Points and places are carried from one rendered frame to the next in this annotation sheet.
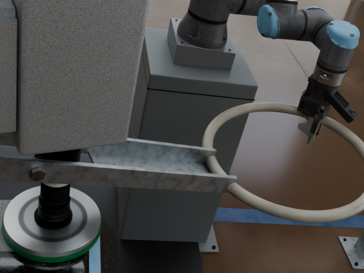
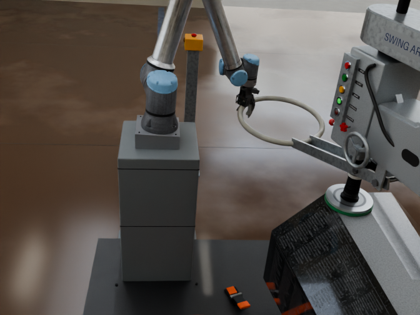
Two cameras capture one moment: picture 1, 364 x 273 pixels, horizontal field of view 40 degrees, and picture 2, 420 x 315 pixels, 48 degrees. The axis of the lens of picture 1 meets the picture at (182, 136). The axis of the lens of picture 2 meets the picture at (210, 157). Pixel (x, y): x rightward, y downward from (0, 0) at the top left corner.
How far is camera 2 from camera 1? 245 cm
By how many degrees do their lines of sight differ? 66
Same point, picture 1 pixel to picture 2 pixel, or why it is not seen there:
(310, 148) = (78, 165)
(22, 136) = not seen: hidden behind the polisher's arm
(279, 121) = (39, 174)
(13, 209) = (352, 209)
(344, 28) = (252, 57)
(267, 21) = (244, 77)
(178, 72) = (191, 148)
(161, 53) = (166, 153)
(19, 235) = (367, 205)
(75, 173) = not seen: hidden behind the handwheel
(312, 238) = not seen: hidden behind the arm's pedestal
